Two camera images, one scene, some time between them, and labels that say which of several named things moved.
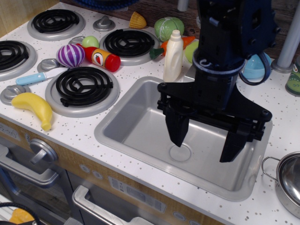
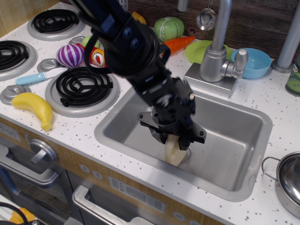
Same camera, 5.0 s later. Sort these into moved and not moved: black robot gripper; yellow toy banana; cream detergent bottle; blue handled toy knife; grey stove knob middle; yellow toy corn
Moved: cream detergent bottle; black robot gripper
Not moved: grey stove knob middle; yellow toy banana; blue handled toy knife; yellow toy corn
